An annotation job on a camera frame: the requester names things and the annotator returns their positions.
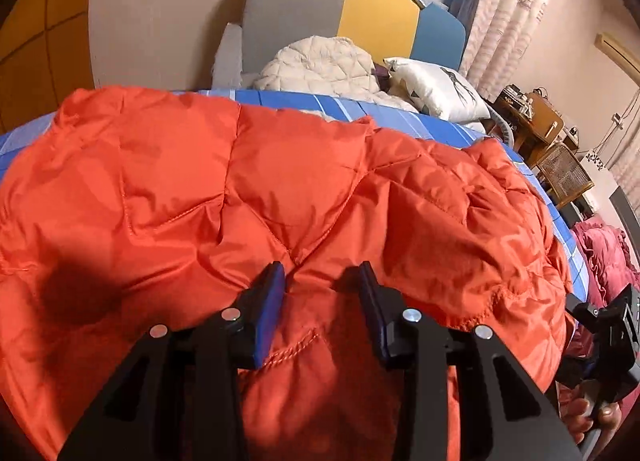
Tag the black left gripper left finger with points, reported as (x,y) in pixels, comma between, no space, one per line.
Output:
(175,396)

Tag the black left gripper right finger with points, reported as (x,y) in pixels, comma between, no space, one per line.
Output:
(502,413)

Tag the orange puffer jacket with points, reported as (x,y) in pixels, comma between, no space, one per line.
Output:
(136,206)

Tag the person's right hand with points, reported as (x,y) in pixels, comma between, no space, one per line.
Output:
(575,413)

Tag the wicker chair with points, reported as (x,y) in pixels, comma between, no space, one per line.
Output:
(565,178)

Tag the wooden bedside cabinet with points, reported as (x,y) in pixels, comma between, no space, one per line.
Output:
(535,122)

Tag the white patterned pillow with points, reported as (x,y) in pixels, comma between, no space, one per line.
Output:
(437,90)

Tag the cream quilted jacket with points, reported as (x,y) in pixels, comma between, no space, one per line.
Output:
(331,66)

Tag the orange wooden wardrobe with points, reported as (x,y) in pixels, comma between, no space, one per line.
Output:
(45,56)

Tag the beige curtain right of window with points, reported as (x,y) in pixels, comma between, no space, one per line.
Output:
(501,31)

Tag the grey yellow blue headboard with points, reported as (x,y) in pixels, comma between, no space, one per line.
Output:
(383,28)

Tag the wall air conditioner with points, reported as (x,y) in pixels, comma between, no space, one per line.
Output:
(619,55)

